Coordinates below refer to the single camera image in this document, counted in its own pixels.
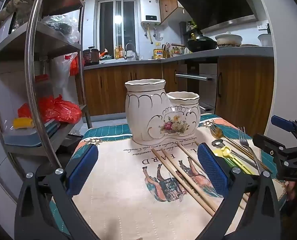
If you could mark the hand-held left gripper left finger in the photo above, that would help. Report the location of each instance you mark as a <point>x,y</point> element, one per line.
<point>83,170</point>

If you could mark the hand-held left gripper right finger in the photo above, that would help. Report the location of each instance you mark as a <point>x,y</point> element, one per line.
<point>213,170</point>

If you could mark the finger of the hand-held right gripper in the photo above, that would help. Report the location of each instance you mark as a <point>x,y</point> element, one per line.
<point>271,147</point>
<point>283,123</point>

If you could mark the yellow green plastic utensil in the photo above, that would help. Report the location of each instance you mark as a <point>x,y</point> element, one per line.
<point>224,152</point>

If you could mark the silver fork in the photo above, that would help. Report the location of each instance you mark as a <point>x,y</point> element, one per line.
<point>244,140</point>

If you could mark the silver spoon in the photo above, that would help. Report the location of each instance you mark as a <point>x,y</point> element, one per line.
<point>218,143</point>

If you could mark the gold spoon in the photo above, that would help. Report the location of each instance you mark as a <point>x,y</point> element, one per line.
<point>217,131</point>

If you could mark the floral ceramic utensil holder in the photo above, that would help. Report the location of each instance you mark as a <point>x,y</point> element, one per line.
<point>148,110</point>

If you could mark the person's right hand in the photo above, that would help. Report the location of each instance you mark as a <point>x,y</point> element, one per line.
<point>291,191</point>

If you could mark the printed horse tablecloth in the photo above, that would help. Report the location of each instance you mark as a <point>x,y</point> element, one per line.
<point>118,180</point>

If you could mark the stack of blue trays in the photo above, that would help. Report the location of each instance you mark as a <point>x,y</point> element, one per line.
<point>38,135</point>

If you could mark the yellow packet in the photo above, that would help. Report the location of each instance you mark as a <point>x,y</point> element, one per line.
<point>23,123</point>

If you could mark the built-in steel oven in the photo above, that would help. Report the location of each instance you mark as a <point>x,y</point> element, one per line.
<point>206,90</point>

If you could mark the wooden base cabinets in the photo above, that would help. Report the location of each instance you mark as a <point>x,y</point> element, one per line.
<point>108,87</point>

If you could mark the grey countertop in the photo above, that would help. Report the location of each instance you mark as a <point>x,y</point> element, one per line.
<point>213,53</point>

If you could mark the white plastic bag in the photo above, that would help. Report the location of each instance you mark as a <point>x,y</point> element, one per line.
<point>61,72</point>

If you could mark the white clay pot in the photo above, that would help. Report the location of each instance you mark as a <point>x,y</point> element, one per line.
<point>228,40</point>

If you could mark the red lid plastic container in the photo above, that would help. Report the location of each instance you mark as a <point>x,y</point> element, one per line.
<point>42,78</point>

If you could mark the hanging red plastic bag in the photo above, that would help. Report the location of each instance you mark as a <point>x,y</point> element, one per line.
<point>74,65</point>

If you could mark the pressure cooker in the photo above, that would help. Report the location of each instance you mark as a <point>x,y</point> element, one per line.
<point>91,56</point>

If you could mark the black wok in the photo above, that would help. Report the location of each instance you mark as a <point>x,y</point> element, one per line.
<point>202,43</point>

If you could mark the orange sauce bottles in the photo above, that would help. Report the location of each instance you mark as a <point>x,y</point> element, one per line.
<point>118,52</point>

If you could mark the stainless steel shelf rack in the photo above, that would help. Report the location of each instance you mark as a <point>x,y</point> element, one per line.
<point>31,55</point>

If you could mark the kitchen faucet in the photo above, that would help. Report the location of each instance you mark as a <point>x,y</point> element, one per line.
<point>132,47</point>

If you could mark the black range hood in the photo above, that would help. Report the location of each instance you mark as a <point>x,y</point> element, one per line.
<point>213,0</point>

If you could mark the clear plastic bag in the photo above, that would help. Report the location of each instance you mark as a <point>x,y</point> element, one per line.
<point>63,27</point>

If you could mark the sliding window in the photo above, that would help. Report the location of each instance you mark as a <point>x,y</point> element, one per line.
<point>118,27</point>

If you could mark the white water heater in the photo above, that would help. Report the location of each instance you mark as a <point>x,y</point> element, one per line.
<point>150,7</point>

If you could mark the dried goods bags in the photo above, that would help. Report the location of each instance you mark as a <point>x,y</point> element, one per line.
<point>16,7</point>

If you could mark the wall socket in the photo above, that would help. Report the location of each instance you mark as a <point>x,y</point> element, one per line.
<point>262,25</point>

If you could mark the wooden wall cabinet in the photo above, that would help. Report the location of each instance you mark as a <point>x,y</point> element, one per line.
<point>167,2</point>

